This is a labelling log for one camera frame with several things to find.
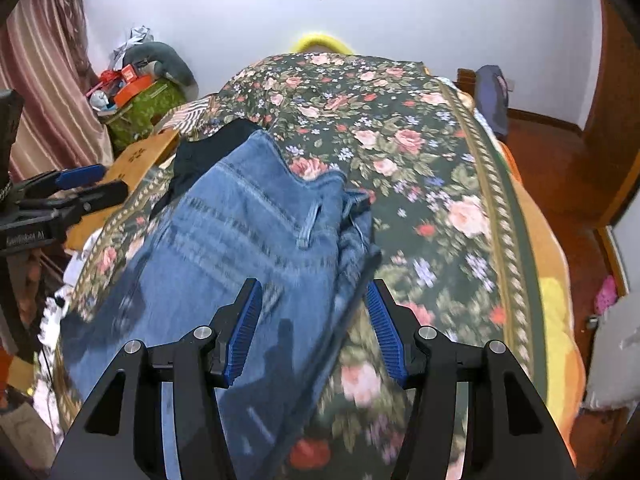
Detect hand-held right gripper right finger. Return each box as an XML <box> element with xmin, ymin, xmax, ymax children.
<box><xmin>364</xmin><ymin>278</ymin><xmax>576</xmax><ymax>480</ymax></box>

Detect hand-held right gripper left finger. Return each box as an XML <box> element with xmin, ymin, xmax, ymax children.
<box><xmin>50</xmin><ymin>277</ymin><xmax>263</xmax><ymax>480</ymax></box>

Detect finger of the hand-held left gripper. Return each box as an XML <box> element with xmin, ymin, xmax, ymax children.
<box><xmin>20</xmin><ymin>180</ymin><xmax>130</xmax><ymax>221</ymax></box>
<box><xmin>15</xmin><ymin>164</ymin><xmax>106</xmax><ymax>201</ymax></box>

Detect blue denim pants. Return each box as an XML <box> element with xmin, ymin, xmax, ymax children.
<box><xmin>60</xmin><ymin>130</ymin><xmax>383</xmax><ymax>480</ymax></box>

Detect wooden lap desk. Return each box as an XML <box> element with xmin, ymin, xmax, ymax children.
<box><xmin>65</xmin><ymin>130</ymin><xmax>181</xmax><ymax>251</ymax></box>

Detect green floral storage box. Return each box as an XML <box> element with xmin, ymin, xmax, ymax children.
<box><xmin>105</xmin><ymin>80</ymin><xmax>188</xmax><ymax>148</ymax></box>

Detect striped curtain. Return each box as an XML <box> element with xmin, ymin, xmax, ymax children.
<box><xmin>0</xmin><ymin>0</ymin><xmax>113</xmax><ymax>181</ymax></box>

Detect orange box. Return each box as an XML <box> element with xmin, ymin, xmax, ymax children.
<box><xmin>112</xmin><ymin>76</ymin><xmax>153</xmax><ymax>106</ymax></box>

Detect black cloth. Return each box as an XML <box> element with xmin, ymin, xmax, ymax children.
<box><xmin>150</xmin><ymin>119</ymin><xmax>261</xmax><ymax>221</ymax></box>

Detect striped cloth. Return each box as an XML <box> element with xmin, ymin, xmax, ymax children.
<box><xmin>165</xmin><ymin>97</ymin><xmax>221</xmax><ymax>136</ymax></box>

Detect crumpled white grey cloth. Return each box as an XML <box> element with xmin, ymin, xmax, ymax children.
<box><xmin>112</xmin><ymin>25</ymin><xmax>153</xmax><ymax>68</ymax></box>

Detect grey plush pillow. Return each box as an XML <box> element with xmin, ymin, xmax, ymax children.
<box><xmin>122</xmin><ymin>41</ymin><xmax>198</xmax><ymax>88</ymax></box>

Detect orange yellow quilt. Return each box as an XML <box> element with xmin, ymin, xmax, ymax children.
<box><xmin>495</xmin><ymin>145</ymin><xmax>586</xmax><ymax>441</ymax></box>

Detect floral blanket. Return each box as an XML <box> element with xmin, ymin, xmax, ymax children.
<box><xmin>52</xmin><ymin>52</ymin><xmax>551</xmax><ymax>480</ymax></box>

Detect pink slipper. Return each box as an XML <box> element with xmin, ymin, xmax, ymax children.
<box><xmin>595</xmin><ymin>275</ymin><xmax>617</xmax><ymax>313</ymax></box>

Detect grey backpack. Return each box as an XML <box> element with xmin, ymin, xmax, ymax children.
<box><xmin>474</xmin><ymin>65</ymin><xmax>510</xmax><ymax>138</ymax></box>

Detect yellow foam tube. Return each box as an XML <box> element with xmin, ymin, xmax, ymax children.
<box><xmin>291</xmin><ymin>31</ymin><xmax>356</xmax><ymax>55</ymax></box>

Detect wooden wardrobe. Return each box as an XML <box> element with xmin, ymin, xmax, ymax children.
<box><xmin>582</xmin><ymin>0</ymin><xmax>640</xmax><ymax>231</ymax></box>

